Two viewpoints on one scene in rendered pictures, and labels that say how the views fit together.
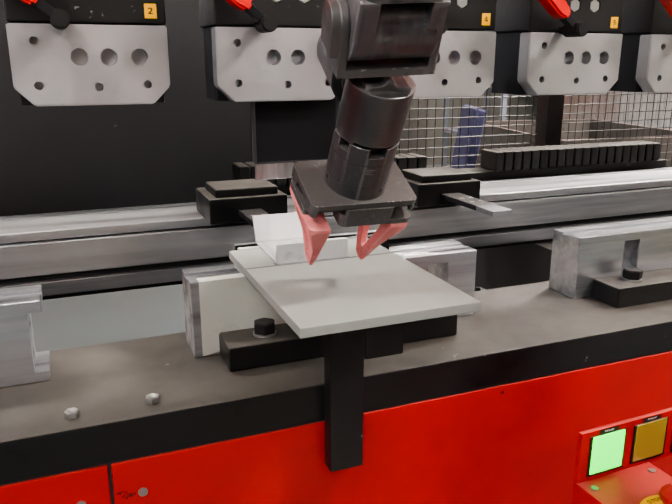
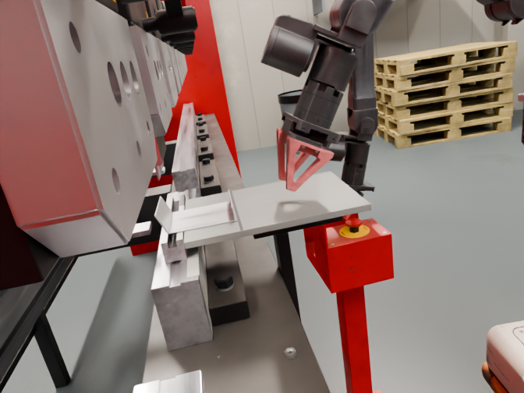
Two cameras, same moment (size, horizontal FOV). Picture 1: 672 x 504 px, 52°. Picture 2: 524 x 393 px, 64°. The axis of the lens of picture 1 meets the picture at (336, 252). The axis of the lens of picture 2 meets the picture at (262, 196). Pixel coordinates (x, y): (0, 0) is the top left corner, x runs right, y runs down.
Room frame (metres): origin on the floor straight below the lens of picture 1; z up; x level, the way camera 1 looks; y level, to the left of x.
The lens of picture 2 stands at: (0.54, 0.59, 1.23)
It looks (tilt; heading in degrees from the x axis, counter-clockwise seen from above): 19 degrees down; 286
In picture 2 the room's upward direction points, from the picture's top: 9 degrees counter-clockwise
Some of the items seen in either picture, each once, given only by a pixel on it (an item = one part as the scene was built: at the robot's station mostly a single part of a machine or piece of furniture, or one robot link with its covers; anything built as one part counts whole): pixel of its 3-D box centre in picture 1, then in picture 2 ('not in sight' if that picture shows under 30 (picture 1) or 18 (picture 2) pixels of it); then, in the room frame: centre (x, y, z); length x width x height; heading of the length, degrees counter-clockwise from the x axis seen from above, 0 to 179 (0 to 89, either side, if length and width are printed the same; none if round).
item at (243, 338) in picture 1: (342, 333); (222, 263); (0.79, -0.01, 0.89); 0.30 x 0.05 x 0.03; 112
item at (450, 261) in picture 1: (336, 293); (185, 250); (0.85, 0.00, 0.92); 0.39 x 0.06 x 0.10; 112
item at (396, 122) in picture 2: not in sight; (437, 93); (-0.25, -4.47, 0.45); 1.26 x 0.87 x 0.90; 16
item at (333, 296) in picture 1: (340, 277); (268, 204); (0.70, 0.00, 1.00); 0.26 x 0.18 x 0.01; 22
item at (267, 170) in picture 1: (294, 138); (154, 139); (0.83, 0.05, 1.13); 0.10 x 0.02 x 0.10; 112
